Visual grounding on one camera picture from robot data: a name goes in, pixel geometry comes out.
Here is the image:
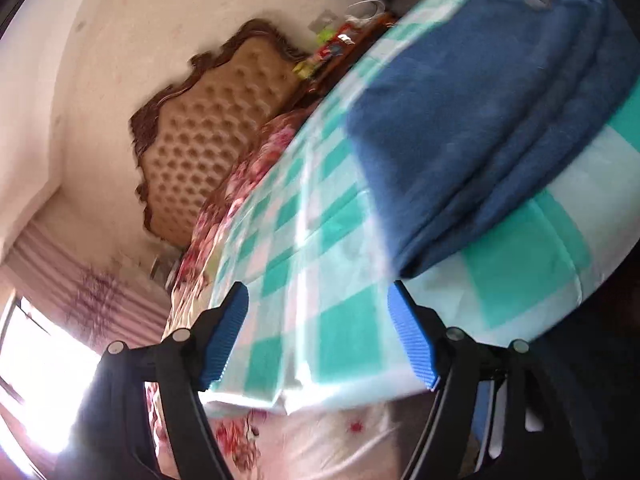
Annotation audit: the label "wall outlet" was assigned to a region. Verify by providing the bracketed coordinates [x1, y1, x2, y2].
[310, 7, 346, 31]

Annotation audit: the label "blue denim pants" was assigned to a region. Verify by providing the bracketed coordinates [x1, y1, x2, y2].
[345, 0, 640, 278]

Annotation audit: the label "white cable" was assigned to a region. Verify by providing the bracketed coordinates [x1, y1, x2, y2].
[347, 0, 382, 19]

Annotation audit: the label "pink patterned curtain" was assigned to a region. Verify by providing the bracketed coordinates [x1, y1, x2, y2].
[0, 225, 171, 461]

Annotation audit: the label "dark wooden nightstand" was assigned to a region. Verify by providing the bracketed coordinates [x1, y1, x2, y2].
[290, 12, 401, 111]

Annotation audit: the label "green checkered tablecloth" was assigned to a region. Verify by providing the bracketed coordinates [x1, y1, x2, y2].
[197, 0, 640, 408]

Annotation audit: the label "floral quilt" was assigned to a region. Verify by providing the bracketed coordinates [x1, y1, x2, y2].
[145, 112, 321, 480]

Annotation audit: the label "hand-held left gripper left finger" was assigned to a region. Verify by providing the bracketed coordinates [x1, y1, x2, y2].
[55, 281, 250, 480]

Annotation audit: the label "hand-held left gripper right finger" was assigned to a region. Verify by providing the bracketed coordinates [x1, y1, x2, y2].
[387, 280, 556, 480]

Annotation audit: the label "tufted carved wooden headboard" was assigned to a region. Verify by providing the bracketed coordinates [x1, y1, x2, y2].
[129, 19, 313, 251]

